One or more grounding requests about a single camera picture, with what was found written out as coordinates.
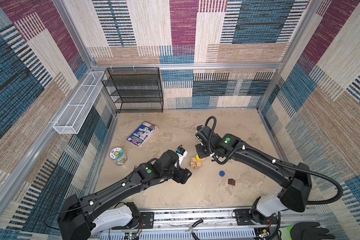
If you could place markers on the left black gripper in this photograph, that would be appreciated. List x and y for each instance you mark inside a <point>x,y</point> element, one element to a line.
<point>182,176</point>

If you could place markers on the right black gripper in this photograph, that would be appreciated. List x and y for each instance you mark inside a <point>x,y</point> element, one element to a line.
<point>199,148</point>

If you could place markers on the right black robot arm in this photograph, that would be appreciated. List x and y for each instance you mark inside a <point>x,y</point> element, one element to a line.
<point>295,181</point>

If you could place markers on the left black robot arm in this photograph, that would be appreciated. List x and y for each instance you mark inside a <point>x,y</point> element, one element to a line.
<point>82,217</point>

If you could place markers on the dark brown house block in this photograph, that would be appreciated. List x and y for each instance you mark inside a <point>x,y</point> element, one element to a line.
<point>231,182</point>

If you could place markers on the black green gloved hand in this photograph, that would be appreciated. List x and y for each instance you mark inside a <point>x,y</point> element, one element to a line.
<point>305,231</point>

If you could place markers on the blue comic book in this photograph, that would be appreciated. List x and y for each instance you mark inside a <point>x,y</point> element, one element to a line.
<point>142,134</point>

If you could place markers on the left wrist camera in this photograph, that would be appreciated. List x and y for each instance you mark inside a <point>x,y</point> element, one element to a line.
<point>182,153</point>

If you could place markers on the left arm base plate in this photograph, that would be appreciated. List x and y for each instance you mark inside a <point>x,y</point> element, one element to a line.
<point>146,220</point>

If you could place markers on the aluminium front rail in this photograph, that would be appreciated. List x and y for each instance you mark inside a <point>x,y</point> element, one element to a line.
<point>204,224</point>

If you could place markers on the black wire shelf rack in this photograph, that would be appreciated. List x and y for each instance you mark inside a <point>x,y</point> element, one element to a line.
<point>135,90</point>

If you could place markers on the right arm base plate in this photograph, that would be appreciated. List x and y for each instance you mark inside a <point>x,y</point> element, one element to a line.
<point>245,218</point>

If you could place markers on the white wire basket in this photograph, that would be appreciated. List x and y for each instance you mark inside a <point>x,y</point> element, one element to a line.
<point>71,120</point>

